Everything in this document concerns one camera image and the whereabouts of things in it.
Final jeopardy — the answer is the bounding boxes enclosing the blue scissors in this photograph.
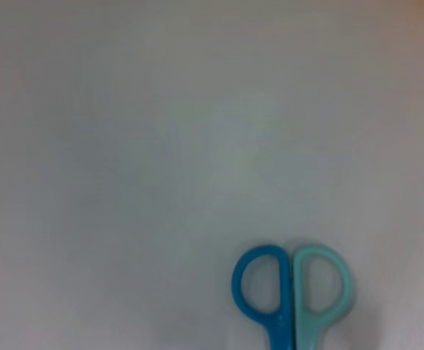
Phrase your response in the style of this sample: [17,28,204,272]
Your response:
[231,243,353,350]

